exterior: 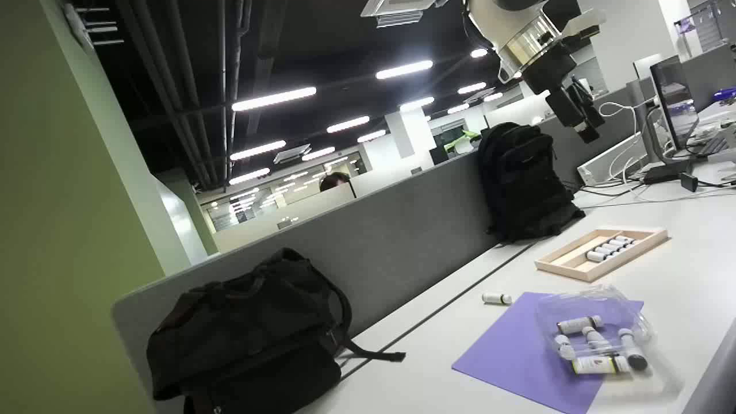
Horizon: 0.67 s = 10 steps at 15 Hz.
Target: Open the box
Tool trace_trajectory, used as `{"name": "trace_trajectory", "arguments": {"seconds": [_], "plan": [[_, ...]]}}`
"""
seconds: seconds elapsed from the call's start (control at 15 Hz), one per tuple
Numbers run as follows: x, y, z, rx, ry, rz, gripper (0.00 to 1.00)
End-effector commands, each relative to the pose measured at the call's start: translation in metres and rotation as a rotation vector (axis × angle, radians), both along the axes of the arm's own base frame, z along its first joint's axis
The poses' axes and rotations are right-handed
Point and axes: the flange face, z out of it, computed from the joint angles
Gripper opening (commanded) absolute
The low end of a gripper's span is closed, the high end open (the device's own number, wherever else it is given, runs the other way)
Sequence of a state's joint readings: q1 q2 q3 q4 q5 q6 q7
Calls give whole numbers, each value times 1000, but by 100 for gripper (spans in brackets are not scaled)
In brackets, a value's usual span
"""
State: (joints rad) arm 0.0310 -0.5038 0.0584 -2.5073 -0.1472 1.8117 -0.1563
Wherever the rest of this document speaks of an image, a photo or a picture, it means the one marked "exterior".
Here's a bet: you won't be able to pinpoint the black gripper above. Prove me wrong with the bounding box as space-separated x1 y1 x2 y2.
523 44 603 142

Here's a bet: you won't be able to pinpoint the grey desk partition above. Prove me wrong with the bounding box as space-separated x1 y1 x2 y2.
114 117 632 414

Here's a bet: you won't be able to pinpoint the white items in tray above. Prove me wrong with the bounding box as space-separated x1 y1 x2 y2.
584 235 635 262

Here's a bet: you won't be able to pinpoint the computer monitor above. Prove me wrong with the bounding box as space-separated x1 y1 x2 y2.
651 44 736 155

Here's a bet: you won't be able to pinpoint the wooden tray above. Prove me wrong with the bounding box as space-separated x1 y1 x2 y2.
537 228 669 282

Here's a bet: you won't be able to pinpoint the clear plastic box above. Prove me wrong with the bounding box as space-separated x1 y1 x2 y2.
556 285 682 407

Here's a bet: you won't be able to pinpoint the black-capped tube in box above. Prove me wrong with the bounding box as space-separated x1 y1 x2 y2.
618 328 648 373

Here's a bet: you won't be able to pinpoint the white tube on table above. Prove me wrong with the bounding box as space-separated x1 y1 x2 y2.
480 293 513 305

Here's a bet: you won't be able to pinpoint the flat white tube in box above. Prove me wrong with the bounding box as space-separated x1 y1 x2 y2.
574 355 631 374

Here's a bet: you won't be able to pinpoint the black backpack far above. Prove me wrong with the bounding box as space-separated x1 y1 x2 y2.
477 122 584 244

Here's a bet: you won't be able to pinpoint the purple mat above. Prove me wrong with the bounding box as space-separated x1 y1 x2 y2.
454 291 645 414

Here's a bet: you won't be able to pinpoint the black device on desk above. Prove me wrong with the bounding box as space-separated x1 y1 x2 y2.
645 160 699 192

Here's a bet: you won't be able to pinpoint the black backpack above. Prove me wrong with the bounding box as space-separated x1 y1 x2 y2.
148 247 406 414
477 122 584 244

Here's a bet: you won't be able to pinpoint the black backpack near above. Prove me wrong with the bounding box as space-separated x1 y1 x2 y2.
148 247 406 414

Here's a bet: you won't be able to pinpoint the small white tube in box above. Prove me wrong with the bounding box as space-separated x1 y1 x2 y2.
555 334 577 361

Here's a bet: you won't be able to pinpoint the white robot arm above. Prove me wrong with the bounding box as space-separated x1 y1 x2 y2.
463 0 605 142

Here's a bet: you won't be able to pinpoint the person's head behind partition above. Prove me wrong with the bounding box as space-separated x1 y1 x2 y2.
321 173 353 192

